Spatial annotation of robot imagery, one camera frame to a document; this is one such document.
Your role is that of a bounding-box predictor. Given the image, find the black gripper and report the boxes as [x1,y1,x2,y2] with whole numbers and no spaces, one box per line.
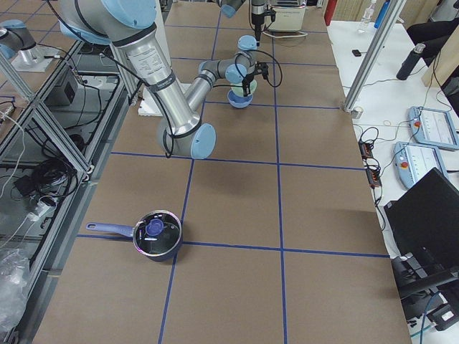
[243,70,258,96]
[250,12,265,47]

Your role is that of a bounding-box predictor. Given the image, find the green bowl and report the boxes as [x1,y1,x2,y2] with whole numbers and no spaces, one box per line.
[231,80,257,97]

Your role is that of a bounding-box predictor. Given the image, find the blue bowl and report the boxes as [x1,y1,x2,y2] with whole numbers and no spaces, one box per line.
[227,90,253,109]

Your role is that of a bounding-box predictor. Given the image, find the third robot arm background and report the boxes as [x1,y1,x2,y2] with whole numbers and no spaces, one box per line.
[1,19,49,72]

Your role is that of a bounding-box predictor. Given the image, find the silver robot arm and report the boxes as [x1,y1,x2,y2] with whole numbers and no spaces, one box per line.
[214,0,268,47]
[60,1,257,159]

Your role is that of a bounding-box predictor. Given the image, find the cream and chrome toaster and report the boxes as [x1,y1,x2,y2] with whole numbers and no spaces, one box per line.
[266,0,306,32]

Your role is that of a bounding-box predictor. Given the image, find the orange black power strip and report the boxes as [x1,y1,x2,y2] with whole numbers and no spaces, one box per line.
[359,140,382,188]

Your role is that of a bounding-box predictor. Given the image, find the dark water bottle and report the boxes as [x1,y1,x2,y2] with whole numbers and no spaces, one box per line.
[396,42,426,80]

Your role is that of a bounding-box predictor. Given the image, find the dark blue saucepan with lid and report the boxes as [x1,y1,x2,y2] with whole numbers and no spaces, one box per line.
[85,210,183,262]

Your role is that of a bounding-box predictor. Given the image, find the near blue teach pendant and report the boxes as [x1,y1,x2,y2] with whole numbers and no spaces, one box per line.
[393,142,449,189]

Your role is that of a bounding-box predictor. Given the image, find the blue teach pendant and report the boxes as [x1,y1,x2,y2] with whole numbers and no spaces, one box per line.
[393,142,449,189]
[407,106,458,151]

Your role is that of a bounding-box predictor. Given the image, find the far blue teach pendant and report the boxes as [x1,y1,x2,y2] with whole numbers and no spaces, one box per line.
[407,106,458,151]

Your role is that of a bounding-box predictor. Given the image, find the black laptop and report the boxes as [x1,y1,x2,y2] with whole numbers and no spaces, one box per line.
[384,168,458,268]

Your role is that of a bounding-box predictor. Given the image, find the clear plastic bag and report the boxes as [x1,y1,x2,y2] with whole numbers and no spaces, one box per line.
[1,249,30,333]

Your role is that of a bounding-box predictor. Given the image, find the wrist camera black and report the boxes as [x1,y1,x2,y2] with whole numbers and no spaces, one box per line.
[255,62,269,81]
[265,8,276,25]

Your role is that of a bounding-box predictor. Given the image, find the white toaster power cable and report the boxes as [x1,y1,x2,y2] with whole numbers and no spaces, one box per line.
[261,21,309,39]

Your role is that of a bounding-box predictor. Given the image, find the white central pedestal column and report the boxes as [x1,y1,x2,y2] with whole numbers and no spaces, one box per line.
[136,47,172,117]

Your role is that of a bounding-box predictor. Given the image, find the aluminium frame post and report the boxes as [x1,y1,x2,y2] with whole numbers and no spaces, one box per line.
[342,0,406,119]

